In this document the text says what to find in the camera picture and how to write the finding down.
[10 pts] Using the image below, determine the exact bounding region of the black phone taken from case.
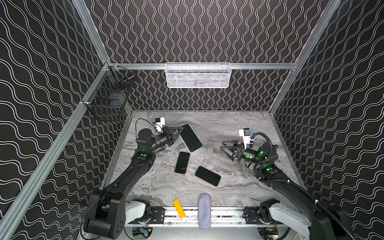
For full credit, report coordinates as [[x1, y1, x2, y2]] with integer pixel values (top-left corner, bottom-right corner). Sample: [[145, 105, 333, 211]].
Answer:
[[180, 124, 203, 153]]

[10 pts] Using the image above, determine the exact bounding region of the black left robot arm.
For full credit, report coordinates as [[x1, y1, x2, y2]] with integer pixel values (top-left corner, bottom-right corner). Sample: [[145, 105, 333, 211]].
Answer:
[[83, 126, 184, 240]]

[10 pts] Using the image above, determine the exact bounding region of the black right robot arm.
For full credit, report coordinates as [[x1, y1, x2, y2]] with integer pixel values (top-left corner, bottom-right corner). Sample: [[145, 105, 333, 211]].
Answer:
[[220, 132, 355, 240]]

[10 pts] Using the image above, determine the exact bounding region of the black phone upright centre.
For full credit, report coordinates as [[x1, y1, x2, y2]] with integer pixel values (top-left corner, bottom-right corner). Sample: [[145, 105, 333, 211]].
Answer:
[[175, 152, 190, 175]]

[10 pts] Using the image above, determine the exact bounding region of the black phone tilted centre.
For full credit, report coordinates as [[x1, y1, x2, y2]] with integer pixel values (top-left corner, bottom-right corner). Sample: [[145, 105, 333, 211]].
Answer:
[[195, 166, 221, 187]]

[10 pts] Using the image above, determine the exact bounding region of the grey fabric pouch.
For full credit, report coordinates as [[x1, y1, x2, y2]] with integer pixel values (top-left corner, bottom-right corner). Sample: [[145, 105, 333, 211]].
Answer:
[[198, 194, 212, 230]]

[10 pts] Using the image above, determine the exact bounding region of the yellow flat block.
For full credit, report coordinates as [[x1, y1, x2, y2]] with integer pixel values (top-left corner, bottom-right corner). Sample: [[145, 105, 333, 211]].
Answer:
[[173, 199, 186, 219]]

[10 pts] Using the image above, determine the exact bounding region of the aluminium back horizontal bar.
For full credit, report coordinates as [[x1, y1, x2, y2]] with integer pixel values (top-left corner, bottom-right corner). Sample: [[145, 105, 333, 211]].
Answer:
[[110, 63, 298, 71]]

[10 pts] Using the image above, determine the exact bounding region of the aluminium horizontal bar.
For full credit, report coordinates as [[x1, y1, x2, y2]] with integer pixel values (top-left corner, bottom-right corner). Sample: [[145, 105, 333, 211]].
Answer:
[[1, 62, 110, 240], [110, 63, 298, 71]]

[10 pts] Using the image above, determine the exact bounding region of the aluminium left horizontal bar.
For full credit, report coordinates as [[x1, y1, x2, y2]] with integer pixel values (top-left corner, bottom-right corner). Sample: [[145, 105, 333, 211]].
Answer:
[[1, 62, 110, 240]]

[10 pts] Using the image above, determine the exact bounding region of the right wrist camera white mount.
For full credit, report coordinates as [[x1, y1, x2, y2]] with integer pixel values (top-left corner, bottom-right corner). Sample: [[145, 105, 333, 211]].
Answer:
[[239, 128, 254, 149]]

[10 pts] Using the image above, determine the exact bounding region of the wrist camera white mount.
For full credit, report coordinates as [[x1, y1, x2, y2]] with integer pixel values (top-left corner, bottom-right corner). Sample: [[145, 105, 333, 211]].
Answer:
[[239, 128, 254, 149], [152, 117, 165, 134]]

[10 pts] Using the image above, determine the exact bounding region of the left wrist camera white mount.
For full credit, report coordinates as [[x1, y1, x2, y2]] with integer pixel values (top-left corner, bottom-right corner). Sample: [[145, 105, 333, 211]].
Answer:
[[152, 117, 165, 134]]

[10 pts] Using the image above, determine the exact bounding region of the white wire mesh basket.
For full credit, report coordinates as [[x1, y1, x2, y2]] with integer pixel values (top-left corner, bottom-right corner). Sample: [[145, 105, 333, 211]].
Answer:
[[165, 67, 232, 89]]

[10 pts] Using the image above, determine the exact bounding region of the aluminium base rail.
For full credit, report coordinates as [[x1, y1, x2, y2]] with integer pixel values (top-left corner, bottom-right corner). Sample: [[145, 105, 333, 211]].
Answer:
[[124, 205, 289, 227]]

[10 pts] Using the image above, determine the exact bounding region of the black wire basket left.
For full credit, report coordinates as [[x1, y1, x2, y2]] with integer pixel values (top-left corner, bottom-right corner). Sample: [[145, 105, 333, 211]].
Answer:
[[87, 66, 136, 122]]

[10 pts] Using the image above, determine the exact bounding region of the aluminium corner frame post left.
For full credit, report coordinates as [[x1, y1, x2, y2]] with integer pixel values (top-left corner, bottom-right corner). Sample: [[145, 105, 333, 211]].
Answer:
[[72, 0, 111, 63]]

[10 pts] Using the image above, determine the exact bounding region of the aluminium corner frame post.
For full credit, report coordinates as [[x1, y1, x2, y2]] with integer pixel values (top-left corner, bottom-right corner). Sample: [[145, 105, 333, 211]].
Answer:
[[269, 0, 341, 116], [72, 0, 111, 63]]

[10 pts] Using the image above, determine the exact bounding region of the aluminium corner frame post right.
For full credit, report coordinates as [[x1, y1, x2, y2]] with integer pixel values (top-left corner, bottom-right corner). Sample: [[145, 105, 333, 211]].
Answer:
[[269, 0, 341, 116]]

